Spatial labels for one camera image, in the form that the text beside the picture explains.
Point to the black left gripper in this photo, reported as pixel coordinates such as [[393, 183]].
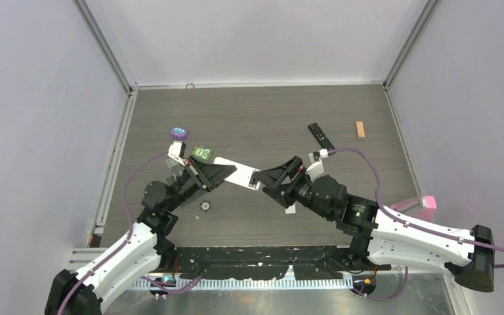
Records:
[[207, 175]]

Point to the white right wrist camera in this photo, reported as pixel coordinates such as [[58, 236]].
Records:
[[316, 167]]

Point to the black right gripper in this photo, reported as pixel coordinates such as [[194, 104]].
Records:
[[275, 176]]

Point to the orange wooden block far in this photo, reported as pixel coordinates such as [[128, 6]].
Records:
[[360, 131]]

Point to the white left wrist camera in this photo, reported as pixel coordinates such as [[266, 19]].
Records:
[[176, 152]]

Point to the white battery cover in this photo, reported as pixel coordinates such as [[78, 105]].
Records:
[[290, 210]]

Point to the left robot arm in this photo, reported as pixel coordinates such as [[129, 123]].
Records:
[[92, 288]]

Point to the purple monster toy block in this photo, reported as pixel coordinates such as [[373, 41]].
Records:
[[179, 133]]

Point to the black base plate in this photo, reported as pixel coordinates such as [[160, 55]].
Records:
[[315, 262]]

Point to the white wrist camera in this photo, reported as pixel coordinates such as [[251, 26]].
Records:
[[316, 167], [176, 152]]

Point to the green monster toy block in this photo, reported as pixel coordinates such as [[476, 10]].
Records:
[[202, 153]]

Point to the grey building brick piece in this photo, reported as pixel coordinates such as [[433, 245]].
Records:
[[172, 164]]

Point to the blue poker chip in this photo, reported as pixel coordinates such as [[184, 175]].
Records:
[[205, 206]]

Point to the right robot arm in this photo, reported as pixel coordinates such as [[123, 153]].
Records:
[[382, 236]]

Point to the pink toy toaster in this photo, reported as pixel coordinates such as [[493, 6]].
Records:
[[421, 207]]

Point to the black remote control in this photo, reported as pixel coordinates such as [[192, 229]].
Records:
[[320, 137]]

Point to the white remote control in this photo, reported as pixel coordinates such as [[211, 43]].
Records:
[[242, 176]]

